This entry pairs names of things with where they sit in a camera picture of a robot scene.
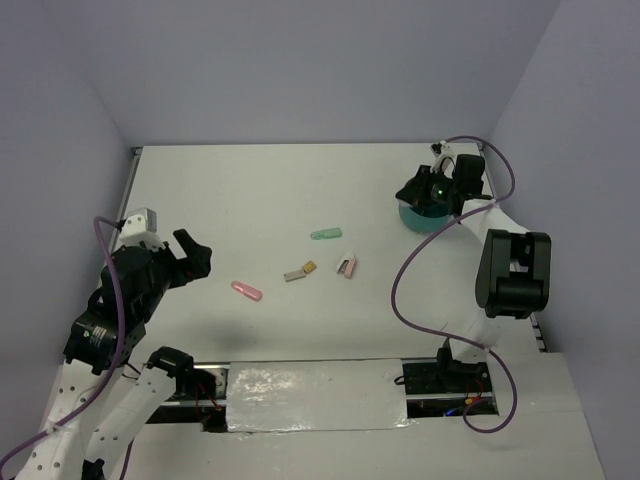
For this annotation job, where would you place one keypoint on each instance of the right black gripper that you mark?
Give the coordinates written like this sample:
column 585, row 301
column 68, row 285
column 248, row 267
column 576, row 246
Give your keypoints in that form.
column 417, row 192

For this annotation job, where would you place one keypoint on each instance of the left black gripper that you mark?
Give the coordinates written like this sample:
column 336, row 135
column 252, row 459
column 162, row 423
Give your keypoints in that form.
column 198, row 256

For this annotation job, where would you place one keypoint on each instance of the pink correction tape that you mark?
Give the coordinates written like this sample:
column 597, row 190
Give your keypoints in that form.
column 248, row 291

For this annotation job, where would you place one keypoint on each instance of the grey eraser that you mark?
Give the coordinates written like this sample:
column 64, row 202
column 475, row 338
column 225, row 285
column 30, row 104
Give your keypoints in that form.
column 294, row 275

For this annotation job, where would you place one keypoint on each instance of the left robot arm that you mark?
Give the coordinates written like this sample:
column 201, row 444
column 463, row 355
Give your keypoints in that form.
column 80, row 439

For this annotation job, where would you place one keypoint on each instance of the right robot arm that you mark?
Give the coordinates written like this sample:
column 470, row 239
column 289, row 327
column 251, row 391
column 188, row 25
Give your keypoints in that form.
column 513, row 277

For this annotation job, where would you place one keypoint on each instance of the teal round organizer container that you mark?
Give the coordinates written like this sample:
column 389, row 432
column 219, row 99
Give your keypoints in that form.
column 423, row 220

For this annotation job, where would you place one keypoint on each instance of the silver foil tape sheet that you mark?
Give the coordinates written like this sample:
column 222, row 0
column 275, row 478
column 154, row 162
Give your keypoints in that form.
column 280, row 397

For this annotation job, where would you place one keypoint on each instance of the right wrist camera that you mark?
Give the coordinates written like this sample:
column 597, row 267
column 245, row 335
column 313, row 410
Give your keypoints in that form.
column 444, row 155

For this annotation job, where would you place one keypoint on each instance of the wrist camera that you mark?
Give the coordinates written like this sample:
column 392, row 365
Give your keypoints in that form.
column 444, row 155
column 140, row 230

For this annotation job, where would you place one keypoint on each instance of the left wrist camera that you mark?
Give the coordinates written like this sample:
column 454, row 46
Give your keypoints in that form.
column 140, row 230

